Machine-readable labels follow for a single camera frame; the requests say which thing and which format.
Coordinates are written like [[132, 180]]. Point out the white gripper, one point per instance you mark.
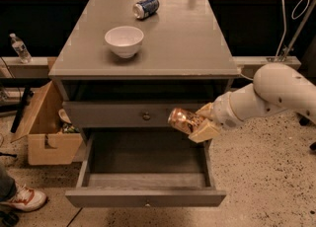
[[223, 112]]

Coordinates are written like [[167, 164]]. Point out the crushed orange soda can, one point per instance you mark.
[[184, 120]]

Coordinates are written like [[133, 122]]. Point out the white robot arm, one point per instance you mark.
[[276, 87]]

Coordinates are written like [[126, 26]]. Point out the grey drawer cabinet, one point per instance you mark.
[[184, 57]]

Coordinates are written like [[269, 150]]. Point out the open grey drawer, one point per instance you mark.
[[148, 167]]

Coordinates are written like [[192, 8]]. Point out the closed grey drawer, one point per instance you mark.
[[124, 114]]

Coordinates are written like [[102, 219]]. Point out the blue soda can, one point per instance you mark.
[[145, 8]]

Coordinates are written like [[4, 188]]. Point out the white bowl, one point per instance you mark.
[[124, 41]]

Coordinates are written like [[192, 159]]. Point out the cardboard box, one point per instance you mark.
[[41, 126]]

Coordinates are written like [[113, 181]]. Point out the black pole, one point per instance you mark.
[[20, 109]]

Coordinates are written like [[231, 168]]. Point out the clear water bottle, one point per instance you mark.
[[21, 49]]

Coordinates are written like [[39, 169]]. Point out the white and red sneaker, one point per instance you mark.
[[26, 199]]

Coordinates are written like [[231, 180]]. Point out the grey trouser leg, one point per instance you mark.
[[7, 185]]

